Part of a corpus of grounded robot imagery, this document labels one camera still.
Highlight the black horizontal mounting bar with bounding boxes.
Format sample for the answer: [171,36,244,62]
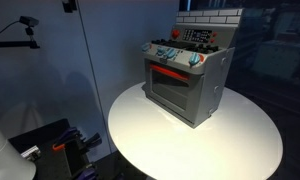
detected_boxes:
[0,40,41,50]

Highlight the grey oven door with window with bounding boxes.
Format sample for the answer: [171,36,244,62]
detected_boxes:
[143,59,204,124]

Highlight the black camera on mount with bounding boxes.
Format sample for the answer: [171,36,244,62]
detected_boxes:
[18,15,40,42]

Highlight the black wall bracket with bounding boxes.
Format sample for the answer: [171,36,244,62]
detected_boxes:
[62,0,78,14]

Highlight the silver metal part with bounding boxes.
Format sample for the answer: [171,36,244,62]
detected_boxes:
[21,146,42,161]

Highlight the blue stove knob with red arc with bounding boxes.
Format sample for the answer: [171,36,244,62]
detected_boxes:
[141,42,153,53]

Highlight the purple handled tool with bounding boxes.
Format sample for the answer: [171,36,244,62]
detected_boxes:
[75,166,98,180]

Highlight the red round stove knob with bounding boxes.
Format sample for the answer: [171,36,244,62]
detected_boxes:
[171,29,181,40]

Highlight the black tool rack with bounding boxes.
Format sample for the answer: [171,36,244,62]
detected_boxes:
[8,118,103,180]

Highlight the grey toy stove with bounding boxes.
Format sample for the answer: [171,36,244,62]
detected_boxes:
[140,8,244,129]

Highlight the red oven door handle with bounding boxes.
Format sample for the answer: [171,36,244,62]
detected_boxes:
[149,64,191,81]

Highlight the purple handled pliers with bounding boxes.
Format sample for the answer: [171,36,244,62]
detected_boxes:
[60,127,83,145]

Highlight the black stove burner grate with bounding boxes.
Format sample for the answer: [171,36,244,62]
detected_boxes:
[151,38,221,54]

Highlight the black camera cable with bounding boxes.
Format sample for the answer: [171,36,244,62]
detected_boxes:
[0,20,22,40]

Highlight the orange tool handle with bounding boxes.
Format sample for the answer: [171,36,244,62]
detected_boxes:
[52,143,66,152]

